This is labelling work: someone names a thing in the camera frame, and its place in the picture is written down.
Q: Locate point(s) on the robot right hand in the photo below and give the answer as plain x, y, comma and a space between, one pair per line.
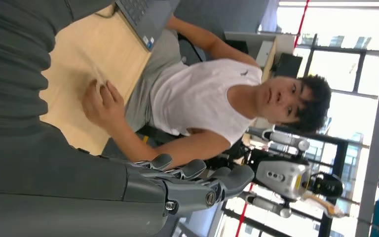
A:
62, 183

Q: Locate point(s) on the person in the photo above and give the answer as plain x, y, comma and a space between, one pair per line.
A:
202, 95

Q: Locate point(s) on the black chair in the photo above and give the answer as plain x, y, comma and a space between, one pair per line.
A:
160, 135

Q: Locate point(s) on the grey laptop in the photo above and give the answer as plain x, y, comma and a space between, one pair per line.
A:
150, 19

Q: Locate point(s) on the white desk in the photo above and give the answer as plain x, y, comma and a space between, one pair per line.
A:
248, 41

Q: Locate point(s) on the black monitor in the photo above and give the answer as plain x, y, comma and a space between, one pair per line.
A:
287, 65

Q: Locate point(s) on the grey humanoid robot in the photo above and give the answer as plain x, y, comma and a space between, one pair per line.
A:
284, 176

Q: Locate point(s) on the red barrier belt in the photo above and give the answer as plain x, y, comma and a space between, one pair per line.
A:
299, 29

